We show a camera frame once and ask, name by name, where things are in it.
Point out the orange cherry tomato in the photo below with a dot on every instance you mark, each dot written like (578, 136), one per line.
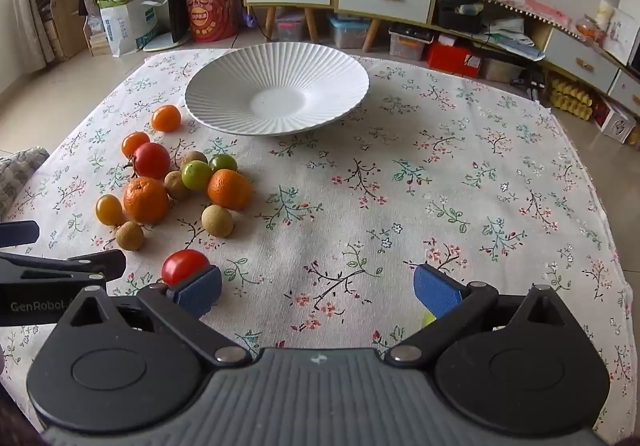
(165, 118)
(135, 144)

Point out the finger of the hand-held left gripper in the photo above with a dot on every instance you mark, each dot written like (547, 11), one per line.
(20, 232)
(75, 268)

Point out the large red tomato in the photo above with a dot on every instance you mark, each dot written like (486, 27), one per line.
(151, 160)

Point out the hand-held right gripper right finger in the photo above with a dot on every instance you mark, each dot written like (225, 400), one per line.
(435, 293)

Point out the white illustrated box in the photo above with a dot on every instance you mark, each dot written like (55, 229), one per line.
(620, 33)

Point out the grey knitted cushion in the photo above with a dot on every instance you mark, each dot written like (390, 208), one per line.
(17, 176)

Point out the black tool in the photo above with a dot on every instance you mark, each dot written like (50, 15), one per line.
(530, 85)

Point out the yellow egg cartons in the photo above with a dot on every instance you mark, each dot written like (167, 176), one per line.
(572, 98)

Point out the small red tomato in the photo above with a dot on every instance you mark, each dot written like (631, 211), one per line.
(182, 266)

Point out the white paper bag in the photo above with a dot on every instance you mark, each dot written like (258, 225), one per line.
(127, 26)

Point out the black lid storage box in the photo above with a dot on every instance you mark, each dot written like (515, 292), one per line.
(410, 43)

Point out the glass jar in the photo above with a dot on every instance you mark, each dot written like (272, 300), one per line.
(585, 28)

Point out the low wooden drawer cabinet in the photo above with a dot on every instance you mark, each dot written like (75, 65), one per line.
(580, 61)

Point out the white ribbed plate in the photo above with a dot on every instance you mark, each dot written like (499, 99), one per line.
(275, 86)

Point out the white and green papers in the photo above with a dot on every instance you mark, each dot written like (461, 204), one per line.
(510, 36)

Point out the black basket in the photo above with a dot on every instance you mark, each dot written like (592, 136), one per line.
(460, 16)

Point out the light green lime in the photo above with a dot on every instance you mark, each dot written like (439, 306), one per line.
(196, 175)

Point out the floral tablecloth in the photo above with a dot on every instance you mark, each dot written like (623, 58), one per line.
(350, 206)

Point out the dark green lime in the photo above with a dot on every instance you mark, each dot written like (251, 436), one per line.
(223, 161)

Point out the black panel on white base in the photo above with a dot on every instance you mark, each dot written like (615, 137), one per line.
(176, 11)

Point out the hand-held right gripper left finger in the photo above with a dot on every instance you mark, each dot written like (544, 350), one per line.
(200, 291)

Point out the yellow cherry tomato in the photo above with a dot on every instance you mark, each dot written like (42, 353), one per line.
(109, 209)

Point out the red box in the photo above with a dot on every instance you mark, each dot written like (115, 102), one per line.
(450, 58)

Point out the white patterned box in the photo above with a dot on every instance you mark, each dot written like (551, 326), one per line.
(617, 123)

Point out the mandarin orange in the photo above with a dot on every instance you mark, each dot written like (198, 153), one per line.
(145, 199)
(229, 189)

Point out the blue lid storage box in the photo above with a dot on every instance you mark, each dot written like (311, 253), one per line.
(350, 32)

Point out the red snack bucket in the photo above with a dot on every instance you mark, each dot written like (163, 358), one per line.
(210, 16)

